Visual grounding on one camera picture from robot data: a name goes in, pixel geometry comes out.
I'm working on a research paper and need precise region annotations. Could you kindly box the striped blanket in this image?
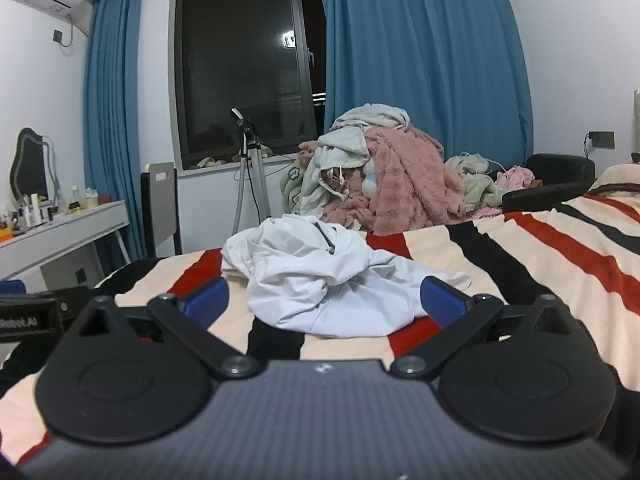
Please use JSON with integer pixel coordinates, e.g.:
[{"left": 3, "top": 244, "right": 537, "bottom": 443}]
[{"left": 0, "top": 162, "right": 640, "bottom": 466}]

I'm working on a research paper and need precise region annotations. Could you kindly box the silver tripod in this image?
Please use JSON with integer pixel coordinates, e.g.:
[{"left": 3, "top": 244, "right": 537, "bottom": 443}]
[{"left": 229, "top": 108, "right": 273, "bottom": 236}]

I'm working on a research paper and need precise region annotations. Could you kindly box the white hoodie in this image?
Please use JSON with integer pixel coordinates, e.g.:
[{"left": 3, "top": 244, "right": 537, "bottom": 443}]
[{"left": 221, "top": 214, "right": 472, "bottom": 338}]

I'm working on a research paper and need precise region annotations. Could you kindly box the pink garment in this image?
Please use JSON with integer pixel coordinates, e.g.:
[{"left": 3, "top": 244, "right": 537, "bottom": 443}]
[{"left": 494, "top": 166, "right": 537, "bottom": 192}]

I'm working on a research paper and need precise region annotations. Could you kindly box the pale grey hoodie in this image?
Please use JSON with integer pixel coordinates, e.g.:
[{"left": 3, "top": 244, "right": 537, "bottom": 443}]
[{"left": 299, "top": 103, "right": 412, "bottom": 220}]

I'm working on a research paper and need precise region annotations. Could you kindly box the black armchair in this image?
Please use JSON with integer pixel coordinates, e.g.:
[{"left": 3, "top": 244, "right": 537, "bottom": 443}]
[{"left": 501, "top": 153, "right": 597, "bottom": 215}]

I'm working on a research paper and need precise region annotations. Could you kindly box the blue curtain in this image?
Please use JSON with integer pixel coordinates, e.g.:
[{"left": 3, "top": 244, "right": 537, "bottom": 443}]
[
  {"left": 82, "top": 0, "right": 151, "bottom": 261},
  {"left": 316, "top": 0, "right": 535, "bottom": 171}
]

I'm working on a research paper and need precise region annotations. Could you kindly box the wavy framed mirror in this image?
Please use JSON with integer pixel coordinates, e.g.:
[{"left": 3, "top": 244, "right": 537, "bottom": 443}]
[{"left": 8, "top": 127, "right": 62, "bottom": 207}]

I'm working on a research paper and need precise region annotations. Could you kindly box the pale green printed garment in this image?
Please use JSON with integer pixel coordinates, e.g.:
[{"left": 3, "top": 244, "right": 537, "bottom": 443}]
[{"left": 279, "top": 164, "right": 313, "bottom": 217}]

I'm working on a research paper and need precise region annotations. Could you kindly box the pink fleece blanket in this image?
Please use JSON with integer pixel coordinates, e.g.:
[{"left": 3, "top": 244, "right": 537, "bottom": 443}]
[{"left": 299, "top": 125, "right": 466, "bottom": 237}]

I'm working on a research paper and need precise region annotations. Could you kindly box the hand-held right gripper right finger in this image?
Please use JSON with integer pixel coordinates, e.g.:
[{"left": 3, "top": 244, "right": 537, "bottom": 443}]
[{"left": 390, "top": 275, "right": 583, "bottom": 381}]

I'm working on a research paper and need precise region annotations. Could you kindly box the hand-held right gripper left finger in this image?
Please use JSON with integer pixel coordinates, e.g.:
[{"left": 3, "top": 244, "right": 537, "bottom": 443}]
[{"left": 62, "top": 276, "right": 262, "bottom": 381}]

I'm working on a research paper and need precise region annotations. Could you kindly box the white dressing desk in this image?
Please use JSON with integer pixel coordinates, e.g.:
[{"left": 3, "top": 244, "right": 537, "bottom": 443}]
[{"left": 0, "top": 200, "right": 131, "bottom": 293}]

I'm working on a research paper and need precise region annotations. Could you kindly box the dark window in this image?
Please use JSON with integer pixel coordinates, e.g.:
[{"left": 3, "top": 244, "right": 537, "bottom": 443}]
[{"left": 169, "top": 0, "right": 330, "bottom": 172}]

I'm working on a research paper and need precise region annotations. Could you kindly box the group of cosmetic bottles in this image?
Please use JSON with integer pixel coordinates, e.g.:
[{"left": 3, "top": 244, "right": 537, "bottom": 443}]
[{"left": 0, "top": 185, "right": 101, "bottom": 233}]

